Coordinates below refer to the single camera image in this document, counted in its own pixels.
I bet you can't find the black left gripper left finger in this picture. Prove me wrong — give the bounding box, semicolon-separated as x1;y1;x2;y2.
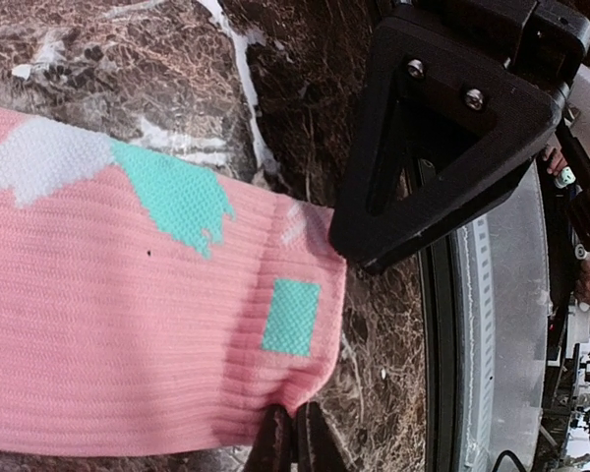
244;404;292;472

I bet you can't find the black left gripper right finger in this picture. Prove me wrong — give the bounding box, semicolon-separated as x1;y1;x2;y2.
295;402;347;472

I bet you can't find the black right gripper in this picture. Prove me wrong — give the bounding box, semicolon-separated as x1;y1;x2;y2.
329;1;590;273

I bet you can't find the pink patterned sock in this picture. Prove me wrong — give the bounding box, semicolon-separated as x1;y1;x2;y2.
0;108;346;456

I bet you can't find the white slotted cable duct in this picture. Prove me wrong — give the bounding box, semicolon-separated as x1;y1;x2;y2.
458;215;496;471

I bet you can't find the black front rail frame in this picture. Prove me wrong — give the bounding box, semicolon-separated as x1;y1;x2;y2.
418;236;463;471

